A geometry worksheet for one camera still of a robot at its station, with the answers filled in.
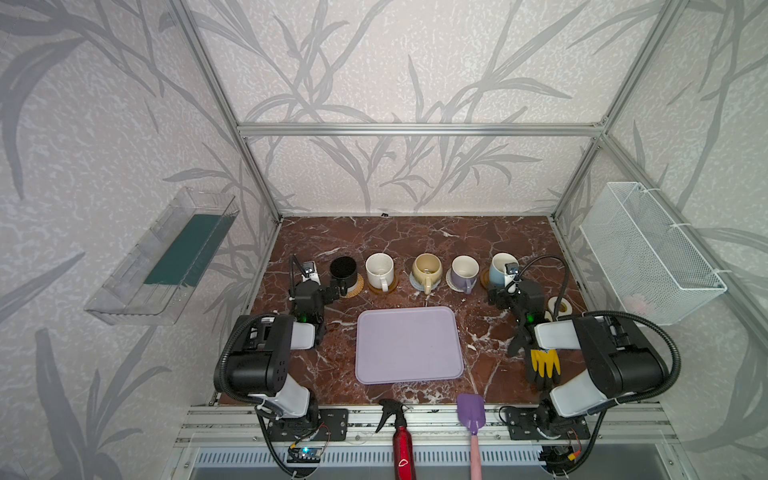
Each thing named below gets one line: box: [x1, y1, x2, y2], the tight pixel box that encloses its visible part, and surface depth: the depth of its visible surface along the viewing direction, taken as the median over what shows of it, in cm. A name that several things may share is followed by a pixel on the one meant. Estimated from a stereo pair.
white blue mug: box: [489, 252, 519, 293], surface depth 94 cm
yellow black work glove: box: [530, 349, 561, 391], surface depth 82 cm
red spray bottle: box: [375, 399, 416, 480], surface depth 69 cm
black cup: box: [330, 256, 358, 296], surface depth 95 cm
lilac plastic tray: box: [355, 306, 464, 385], surface depth 89 cm
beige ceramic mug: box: [412, 252, 443, 295], surface depth 96 cm
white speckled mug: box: [365, 252, 394, 292], surface depth 97 cm
